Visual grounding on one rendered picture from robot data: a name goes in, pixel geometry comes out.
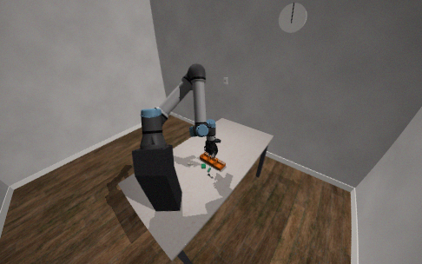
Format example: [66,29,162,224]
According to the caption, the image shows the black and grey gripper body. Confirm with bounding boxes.
[204,140,217,155]

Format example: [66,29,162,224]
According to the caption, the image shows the orange bin rack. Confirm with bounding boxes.
[200,152,226,170]

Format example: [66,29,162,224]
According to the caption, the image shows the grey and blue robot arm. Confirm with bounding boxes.
[140,63,221,149]

